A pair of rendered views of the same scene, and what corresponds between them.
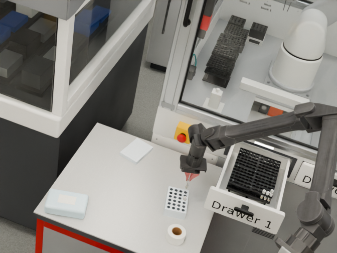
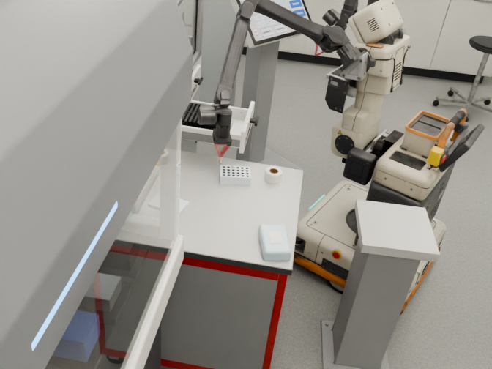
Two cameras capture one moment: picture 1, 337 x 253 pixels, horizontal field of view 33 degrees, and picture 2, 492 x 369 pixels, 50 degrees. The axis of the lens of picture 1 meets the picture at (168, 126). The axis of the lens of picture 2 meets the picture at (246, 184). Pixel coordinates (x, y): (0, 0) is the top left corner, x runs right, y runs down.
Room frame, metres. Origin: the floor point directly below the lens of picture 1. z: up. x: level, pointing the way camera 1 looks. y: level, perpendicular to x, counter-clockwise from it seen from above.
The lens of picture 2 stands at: (1.61, 1.69, 1.99)
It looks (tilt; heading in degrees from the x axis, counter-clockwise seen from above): 35 degrees down; 265
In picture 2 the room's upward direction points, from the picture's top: 7 degrees clockwise
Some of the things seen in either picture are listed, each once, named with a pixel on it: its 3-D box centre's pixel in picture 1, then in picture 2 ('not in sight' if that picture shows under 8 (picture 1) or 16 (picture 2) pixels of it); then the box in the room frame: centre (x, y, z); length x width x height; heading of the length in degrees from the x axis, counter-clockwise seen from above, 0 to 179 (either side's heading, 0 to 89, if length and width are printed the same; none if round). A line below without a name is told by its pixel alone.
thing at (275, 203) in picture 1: (253, 176); (200, 121); (1.68, -0.38, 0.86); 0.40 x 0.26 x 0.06; 171
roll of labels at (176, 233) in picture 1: (175, 234); (273, 174); (1.36, -0.12, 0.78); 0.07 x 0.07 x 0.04
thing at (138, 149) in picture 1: (136, 150); (168, 204); (1.76, 0.11, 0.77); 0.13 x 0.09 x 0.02; 156
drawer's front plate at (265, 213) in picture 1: (243, 210); (247, 126); (1.47, -0.35, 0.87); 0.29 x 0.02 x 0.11; 81
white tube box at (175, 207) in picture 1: (176, 202); (235, 175); (1.52, -0.10, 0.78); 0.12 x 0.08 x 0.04; 2
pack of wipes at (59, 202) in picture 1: (66, 203); (274, 241); (1.38, 0.30, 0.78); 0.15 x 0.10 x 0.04; 95
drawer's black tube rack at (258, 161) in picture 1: (253, 176); (202, 120); (1.67, -0.38, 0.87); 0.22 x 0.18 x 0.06; 171
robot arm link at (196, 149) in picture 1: (197, 146); (222, 116); (1.58, -0.12, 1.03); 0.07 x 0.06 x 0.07; 14
